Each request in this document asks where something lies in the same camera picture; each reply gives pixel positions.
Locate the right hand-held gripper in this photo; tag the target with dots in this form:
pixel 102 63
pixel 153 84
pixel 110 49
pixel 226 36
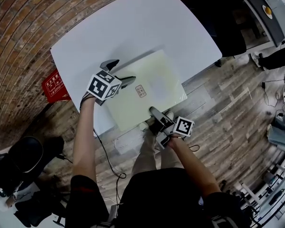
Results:
pixel 184 126

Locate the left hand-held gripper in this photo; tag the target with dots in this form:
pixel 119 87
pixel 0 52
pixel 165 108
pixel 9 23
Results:
pixel 103 85

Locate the pale yellow-green sheet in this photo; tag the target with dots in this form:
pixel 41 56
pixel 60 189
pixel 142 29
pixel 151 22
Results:
pixel 156 79

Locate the person's left forearm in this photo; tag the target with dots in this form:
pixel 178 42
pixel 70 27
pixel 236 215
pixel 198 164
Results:
pixel 84 139

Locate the person's right forearm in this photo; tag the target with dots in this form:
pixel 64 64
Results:
pixel 192 165

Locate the person's right shoe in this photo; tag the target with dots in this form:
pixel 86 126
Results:
pixel 169 114

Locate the person's shoe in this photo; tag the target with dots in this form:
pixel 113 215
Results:
pixel 143 126
pixel 169 114

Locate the person's left shoe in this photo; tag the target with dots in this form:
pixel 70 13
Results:
pixel 143 126

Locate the person's beige trousers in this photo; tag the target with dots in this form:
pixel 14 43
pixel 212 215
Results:
pixel 145 155

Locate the red box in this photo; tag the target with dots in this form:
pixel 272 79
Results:
pixel 54 87

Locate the person's black shirt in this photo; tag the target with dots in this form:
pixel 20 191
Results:
pixel 156 198

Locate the small white plate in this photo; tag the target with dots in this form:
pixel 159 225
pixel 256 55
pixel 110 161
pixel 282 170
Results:
pixel 263 8

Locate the orange fruit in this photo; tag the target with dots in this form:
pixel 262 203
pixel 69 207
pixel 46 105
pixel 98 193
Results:
pixel 267 10

